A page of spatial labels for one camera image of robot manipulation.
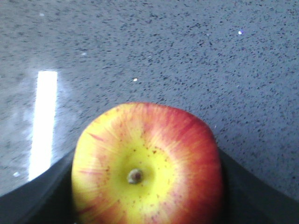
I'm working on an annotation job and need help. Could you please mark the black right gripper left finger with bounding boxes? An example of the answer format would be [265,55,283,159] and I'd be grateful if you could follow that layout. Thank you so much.
[0,150,75,224]

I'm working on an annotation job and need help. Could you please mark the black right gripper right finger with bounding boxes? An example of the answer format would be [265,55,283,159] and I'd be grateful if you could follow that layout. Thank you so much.
[219,151,299,224]

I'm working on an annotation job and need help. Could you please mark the red yellow apple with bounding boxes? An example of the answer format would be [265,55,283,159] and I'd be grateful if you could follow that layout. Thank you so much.
[71,103,224,224]

